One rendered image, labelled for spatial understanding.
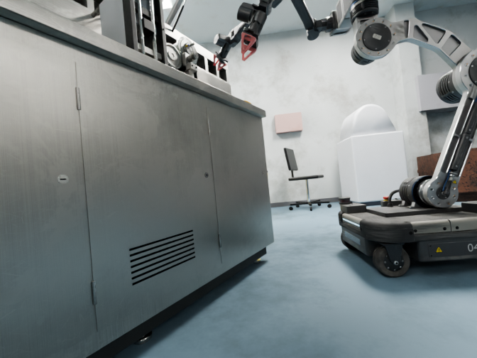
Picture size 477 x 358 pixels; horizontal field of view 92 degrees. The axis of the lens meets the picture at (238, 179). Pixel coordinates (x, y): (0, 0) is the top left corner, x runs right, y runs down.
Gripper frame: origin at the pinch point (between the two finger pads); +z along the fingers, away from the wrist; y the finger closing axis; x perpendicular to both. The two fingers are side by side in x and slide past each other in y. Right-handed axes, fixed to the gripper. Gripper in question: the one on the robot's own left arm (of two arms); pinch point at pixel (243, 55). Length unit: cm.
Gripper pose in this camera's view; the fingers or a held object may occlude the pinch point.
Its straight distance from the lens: 117.9
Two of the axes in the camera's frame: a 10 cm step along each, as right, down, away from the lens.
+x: 9.1, 4.0, -0.8
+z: -4.0, 9.1, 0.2
